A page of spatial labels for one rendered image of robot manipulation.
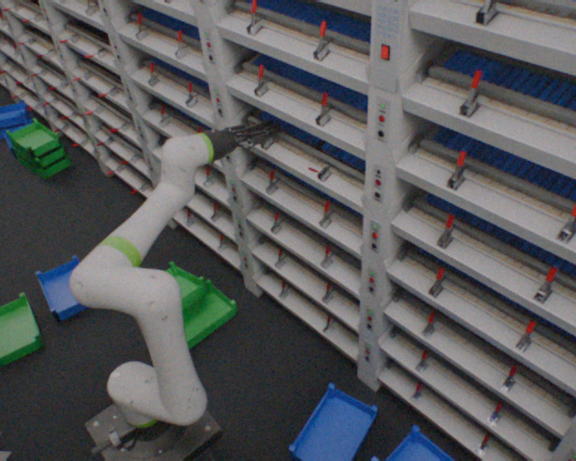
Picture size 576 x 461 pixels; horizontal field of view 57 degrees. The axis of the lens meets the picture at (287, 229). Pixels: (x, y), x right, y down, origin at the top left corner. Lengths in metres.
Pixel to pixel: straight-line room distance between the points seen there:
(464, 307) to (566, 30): 0.79
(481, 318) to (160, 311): 0.85
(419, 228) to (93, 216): 2.13
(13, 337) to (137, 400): 1.22
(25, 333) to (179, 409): 1.32
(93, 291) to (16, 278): 1.69
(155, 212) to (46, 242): 1.66
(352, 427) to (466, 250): 0.94
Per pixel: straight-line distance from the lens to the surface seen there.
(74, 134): 3.76
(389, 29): 1.23
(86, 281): 1.35
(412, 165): 1.37
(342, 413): 2.14
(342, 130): 1.50
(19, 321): 2.78
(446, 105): 1.24
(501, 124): 1.19
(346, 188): 1.60
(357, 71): 1.37
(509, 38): 1.10
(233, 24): 1.70
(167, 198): 1.57
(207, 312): 2.47
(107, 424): 1.88
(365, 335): 1.96
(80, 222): 3.18
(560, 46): 1.07
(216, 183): 2.31
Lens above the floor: 1.88
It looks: 42 degrees down
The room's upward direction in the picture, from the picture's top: 5 degrees counter-clockwise
